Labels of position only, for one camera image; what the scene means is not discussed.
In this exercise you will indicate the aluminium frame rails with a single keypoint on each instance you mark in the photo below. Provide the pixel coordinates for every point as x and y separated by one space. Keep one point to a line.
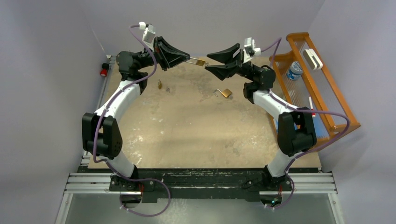
184 125

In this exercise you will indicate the white eraser block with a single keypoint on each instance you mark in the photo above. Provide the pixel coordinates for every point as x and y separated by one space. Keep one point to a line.
312 59

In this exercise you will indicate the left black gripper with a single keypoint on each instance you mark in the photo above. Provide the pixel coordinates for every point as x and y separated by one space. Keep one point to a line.
166 56

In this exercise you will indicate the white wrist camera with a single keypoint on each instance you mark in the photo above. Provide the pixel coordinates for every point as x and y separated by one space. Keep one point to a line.
149 34
250 50

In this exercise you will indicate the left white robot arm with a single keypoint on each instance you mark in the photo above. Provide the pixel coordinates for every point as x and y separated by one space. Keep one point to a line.
101 135

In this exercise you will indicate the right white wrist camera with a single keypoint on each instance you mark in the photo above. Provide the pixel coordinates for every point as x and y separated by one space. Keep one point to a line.
250 50

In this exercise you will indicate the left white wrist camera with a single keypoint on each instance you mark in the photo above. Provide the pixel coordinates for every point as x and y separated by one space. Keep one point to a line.
149 34

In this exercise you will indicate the blue notebook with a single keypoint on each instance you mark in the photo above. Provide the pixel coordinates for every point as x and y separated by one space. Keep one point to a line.
320 129

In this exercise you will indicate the red white marker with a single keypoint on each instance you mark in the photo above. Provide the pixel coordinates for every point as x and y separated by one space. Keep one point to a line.
312 107

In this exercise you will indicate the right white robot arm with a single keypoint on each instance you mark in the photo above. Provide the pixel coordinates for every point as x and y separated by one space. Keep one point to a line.
295 132

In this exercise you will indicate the red emergency button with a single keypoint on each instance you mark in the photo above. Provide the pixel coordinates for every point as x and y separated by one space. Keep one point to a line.
104 69

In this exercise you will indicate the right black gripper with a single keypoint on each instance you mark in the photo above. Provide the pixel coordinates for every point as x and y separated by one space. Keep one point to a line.
223 71

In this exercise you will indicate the orange wooden rack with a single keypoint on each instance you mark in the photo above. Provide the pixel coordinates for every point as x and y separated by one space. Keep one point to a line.
315 85

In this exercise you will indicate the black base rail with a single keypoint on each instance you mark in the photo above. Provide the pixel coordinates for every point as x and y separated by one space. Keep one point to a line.
249 184

